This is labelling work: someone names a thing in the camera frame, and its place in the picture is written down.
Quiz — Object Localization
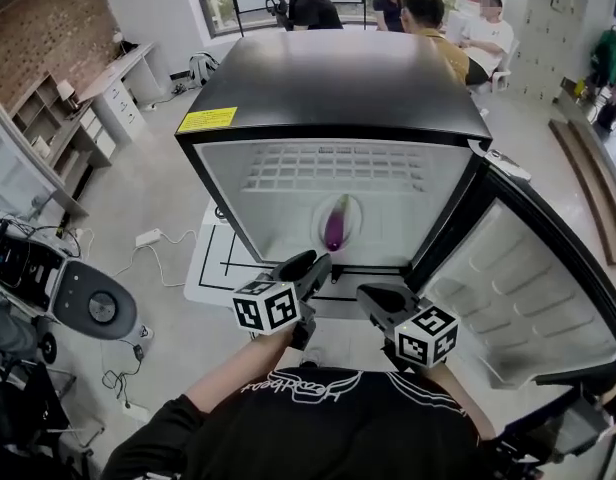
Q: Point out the wooden step platform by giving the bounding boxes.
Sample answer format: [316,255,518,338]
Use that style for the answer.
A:
[547,117,616,267]

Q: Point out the white office chair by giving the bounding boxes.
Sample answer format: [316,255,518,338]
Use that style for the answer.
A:
[490,40,520,94]

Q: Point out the white metal table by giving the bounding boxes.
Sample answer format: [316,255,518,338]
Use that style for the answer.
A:
[182,207,409,322]

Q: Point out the person's right forearm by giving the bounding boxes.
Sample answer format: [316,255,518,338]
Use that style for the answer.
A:
[422,362,497,442]

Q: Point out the black tangled cable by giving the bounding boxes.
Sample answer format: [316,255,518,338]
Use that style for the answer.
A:
[101,342,145,409]

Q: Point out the purple eggplant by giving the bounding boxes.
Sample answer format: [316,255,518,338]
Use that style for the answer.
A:
[323,193,352,253]

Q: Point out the white desk with drawers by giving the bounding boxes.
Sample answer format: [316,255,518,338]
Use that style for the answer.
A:
[77,42,157,144]

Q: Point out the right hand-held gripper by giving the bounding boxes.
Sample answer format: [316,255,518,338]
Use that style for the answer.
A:
[356,283,461,374]

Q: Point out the person's black t-shirt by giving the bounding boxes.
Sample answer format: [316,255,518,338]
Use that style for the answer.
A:
[100,365,544,480]

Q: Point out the white water dispenser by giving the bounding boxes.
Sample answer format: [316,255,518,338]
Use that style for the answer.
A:
[447,0,484,44]

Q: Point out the coat rack with clothes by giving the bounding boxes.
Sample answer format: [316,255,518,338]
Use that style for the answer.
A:
[587,25,616,134]

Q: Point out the black round disc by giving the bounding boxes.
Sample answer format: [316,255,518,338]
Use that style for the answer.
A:
[39,331,60,365]

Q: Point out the person's left forearm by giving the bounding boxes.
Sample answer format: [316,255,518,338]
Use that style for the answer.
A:
[185,327,294,414]

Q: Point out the black mini fridge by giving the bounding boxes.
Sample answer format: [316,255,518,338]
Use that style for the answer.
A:
[173,31,616,387]

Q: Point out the white power cable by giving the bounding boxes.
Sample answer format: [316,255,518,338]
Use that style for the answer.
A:
[112,228,198,288]

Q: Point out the white oval plate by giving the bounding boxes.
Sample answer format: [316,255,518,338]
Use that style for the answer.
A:
[311,193,365,253]

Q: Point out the dark framed window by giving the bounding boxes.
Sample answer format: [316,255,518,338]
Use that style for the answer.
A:
[190,0,242,39]

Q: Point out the small table lamp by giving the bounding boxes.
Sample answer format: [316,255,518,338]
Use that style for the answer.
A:
[56,80,77,110]

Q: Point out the grey desk with shelves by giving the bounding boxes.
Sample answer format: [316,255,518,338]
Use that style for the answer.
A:
[10,70,115,200]

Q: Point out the white oval device with cables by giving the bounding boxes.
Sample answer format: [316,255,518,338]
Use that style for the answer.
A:
[0,225,139,342]

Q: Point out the grey metal lockers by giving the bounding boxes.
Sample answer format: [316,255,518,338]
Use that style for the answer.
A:
[507,0,589,102]

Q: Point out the black metal-frame chair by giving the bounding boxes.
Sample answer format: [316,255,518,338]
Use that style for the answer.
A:
[0,360,107,449]

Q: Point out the grey backpack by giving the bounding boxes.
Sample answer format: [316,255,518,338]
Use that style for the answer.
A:
[188,52,220,88]

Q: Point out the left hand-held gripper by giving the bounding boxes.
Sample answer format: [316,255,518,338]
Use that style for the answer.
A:
[231,249,334,353]

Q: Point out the black equipment case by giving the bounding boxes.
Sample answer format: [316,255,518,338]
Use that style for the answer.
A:
[487,382,616,480]

